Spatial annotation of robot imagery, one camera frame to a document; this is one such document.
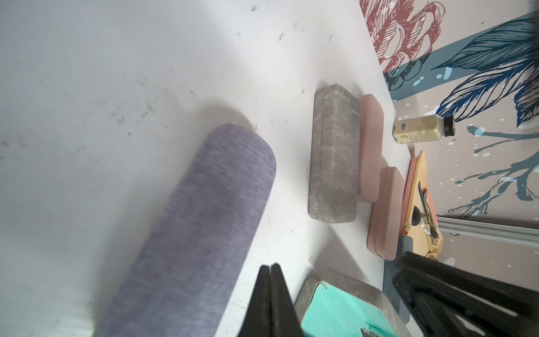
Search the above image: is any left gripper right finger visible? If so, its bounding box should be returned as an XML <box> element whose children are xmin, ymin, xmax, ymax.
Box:
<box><xmin>270</xmin><ymin>263</ymin><xmax>304</xmax><ymax>337</ymax></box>

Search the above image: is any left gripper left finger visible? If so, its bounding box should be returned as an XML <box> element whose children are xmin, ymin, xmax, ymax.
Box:
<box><xmin>238</xmin><ymin>265</ymin><xmax>272</xmax><ymax>337</ymax></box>

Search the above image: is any brown case with sunglasses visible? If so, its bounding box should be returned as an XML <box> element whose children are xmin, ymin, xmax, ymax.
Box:
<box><xmin>95</xmin><ymin>124</ymin><xmax>276</xmax><ymax>336</ymax></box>

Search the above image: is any pink glasses case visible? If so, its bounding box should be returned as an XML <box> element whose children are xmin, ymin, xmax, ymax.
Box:
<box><xmin>367</xmin><ymin>167</ymin><xmax>405</xmax><ymax>261</ymax></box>
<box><xmin>357</xmin><ymin>94</ymin><xmax>384</xmax><ymax>203</ymax></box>

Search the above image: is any grey teal glasses case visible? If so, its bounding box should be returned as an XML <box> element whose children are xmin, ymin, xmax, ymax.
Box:
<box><xmin>382</xmin><ymin>233</ymin><xmax>415</xmax><ymax>325</ymax></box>

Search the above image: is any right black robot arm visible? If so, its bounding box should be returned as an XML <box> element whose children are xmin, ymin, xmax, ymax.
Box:
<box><xmin>392</xmin><ymin>253</ymin><xmax>538</xmax><ymax>336</ymax></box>

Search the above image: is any black ladle spoon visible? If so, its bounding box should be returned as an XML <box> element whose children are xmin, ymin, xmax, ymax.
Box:
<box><xmin>411</xmin><ymin>206</ymin><xmax>428</xmax><ymax>226</ymax></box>

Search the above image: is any iridescent cutlery piece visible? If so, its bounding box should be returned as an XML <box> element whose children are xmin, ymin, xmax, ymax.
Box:
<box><xmin>418</xmin><ymin>183</ymin><xmax>439</xmax><ymax>244</ymax></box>

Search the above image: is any pink mat under cloth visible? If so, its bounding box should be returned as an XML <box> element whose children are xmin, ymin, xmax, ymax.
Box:
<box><xmin>401</xmin><ymin>157</ymin><xmax>418</xmax><ymax>235</ymax></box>

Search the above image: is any small jar at back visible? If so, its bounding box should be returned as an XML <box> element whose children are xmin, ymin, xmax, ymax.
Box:
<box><xmin>392</xmin><ymin>115</ymin><xmax>456</xmax><ymax>144</ymax></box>

